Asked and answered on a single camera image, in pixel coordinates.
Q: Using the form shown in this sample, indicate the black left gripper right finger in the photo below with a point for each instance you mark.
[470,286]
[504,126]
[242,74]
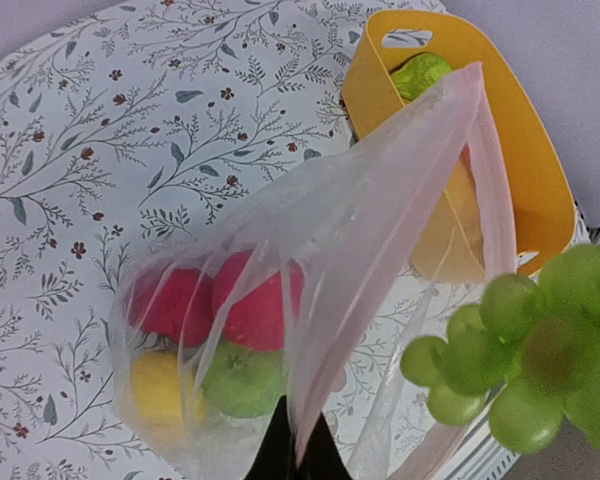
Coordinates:
[322,460]

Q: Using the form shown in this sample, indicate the green toy leafy vegetable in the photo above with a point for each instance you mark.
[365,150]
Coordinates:
[418,74]

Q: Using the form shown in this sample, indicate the green toy apple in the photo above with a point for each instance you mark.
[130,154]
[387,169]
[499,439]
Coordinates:
[244,383]

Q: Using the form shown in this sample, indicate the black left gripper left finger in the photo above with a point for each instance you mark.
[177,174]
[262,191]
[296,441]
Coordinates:
[275,459]

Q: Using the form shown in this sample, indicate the yellow plastic basket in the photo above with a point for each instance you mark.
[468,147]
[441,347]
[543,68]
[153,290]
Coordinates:
[544,209]

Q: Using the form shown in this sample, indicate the floral patterned table mat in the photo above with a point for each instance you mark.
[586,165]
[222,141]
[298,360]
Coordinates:
[142,127]

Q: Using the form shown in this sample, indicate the red toy bell pepper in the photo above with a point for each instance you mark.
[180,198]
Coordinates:
[255,322]

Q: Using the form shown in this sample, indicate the yellow toy lemon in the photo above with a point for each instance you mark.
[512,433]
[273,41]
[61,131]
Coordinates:
[164,399]

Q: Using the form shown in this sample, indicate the green toy grape bunch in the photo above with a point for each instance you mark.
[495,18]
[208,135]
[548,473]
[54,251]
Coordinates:
[527,355]

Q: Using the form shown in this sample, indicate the clear zip top bag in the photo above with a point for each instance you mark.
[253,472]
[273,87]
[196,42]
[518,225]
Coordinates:
[340,230]

